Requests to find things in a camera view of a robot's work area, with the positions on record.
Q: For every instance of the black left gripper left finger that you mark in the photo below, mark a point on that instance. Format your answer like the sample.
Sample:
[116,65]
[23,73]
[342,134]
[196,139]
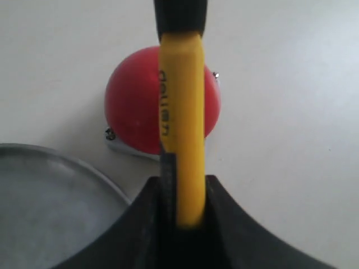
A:
[143,236]

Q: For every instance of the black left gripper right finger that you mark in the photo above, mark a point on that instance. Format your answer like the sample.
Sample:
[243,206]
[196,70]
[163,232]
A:
[233,239]

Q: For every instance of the yellow black claw hammer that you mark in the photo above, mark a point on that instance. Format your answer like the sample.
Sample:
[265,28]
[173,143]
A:
[180,26]

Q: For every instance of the red dome push button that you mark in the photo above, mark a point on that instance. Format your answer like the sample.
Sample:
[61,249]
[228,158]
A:
[131,105]

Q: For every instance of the round steel plate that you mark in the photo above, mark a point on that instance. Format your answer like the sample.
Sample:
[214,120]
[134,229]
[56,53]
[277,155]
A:
[52,206]

